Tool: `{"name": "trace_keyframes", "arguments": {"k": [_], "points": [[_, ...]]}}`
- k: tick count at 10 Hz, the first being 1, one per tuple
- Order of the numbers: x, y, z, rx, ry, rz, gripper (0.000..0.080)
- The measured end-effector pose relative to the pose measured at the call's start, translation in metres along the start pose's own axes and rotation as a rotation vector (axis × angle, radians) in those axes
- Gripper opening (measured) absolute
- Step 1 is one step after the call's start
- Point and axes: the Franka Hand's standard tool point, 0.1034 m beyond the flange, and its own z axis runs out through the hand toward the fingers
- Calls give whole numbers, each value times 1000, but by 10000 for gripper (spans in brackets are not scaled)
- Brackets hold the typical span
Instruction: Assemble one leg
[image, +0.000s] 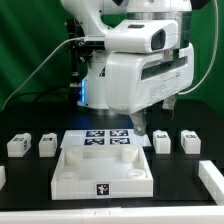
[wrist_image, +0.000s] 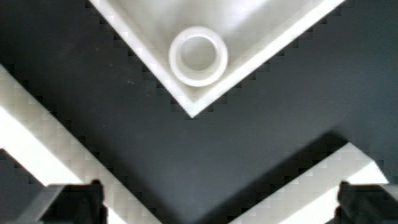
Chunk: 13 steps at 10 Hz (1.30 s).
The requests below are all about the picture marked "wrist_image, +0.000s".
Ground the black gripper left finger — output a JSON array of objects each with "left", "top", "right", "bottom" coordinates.
[{"left": 41, "top": 180, "right": 109, "bottom": 224}]

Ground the white L-shaped obstacle fence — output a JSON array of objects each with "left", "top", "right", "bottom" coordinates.
[{"left": 0, "top": 66, "right": 388, "bottom": 224}]

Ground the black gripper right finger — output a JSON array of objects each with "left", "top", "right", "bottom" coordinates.
[{"left": 333, "top": 181, "right": 398, "bottom": 224}]

